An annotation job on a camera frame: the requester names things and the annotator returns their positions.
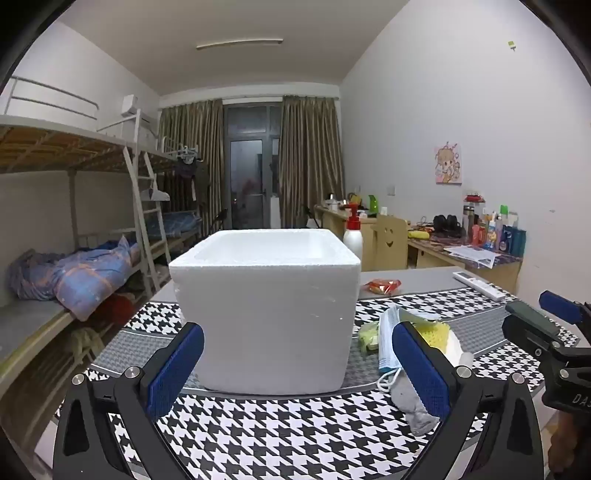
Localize blue plaid quilt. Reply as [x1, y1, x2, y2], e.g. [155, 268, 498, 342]
[9, 234, 141, 321]

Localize blue face mask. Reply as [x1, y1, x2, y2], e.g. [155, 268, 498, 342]
[376, 306, 419, 393]

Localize white pump bottle red cap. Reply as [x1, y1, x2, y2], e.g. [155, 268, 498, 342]
[342, 203, 365, 259]

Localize pink cartoon wall poster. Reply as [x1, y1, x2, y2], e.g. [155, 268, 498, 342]
[434, 144, 463, 184]

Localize ceiling tube light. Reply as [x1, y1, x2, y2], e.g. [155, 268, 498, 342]
[196, 38, 283, 51]

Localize white air conditioner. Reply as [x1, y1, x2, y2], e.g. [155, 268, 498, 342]
[121, 95, 158, 123]

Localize printed paper sheets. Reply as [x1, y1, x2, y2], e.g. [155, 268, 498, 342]
[444, 244, 497, 269]

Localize yellow sponge cloth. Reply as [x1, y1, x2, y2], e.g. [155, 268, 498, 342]
[416, 320, 452, 347]

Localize grey sock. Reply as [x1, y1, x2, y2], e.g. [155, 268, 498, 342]
[390, 351, 475, 437]

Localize red snack packet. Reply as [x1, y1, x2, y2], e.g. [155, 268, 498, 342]
[365, 278, 402, 296]

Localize white remote control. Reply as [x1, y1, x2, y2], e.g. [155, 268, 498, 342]
[452, 271, 509, 302]

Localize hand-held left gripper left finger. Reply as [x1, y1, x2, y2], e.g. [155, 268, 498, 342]
[53, 322, 205, 480]

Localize brown curtain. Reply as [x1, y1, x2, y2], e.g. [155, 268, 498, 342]
[158, 99, 225, 241]
[277, 95, 346, 229]

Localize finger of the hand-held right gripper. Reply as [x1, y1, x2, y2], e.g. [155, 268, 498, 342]
[539, 290, 591, 324]
[502, 301, 580, 358]

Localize white bed ladder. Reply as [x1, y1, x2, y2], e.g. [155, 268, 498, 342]
[122, 148, 171, 289]

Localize white metal bunk bed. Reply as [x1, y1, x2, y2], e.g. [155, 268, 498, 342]
[157, 136, 206, 252]
[0, 76, 174, 462]

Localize hanging dark clothes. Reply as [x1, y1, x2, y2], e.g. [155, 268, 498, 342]
[173, 148, 206, 204]

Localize houndstooth table mat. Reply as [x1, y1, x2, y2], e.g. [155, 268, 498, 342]
[55, 288, 580, 480]

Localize wooden desk with patterned top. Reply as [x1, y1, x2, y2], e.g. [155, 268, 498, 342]
[406, 231, 525, 296]

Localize white tissue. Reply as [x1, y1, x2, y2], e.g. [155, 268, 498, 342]
[442, 331, 463, 366]

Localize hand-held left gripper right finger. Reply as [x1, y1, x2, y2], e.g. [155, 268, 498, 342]
[392, 320, 546, 480]

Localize group of toiletry bottles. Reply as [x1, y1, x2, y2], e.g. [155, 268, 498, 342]
[463, 194, 527, 257]

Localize red cloth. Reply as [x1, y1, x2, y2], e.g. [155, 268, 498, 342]
[106, 293, 134, 326]

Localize green snack packet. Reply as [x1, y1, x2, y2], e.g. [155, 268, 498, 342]
[358, 320, 382, 354]

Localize person's right hand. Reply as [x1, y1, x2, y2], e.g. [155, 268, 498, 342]
[549, 411, 591, 477]

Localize glass balcony door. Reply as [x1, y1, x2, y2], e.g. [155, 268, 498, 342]
[222, 104, 283, 232]

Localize white foam box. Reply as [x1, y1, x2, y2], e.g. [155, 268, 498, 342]
[168, 228, 362, 396]

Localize wooden chair with smiley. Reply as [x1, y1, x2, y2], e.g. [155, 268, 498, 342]
[372, 215, 409, 271]

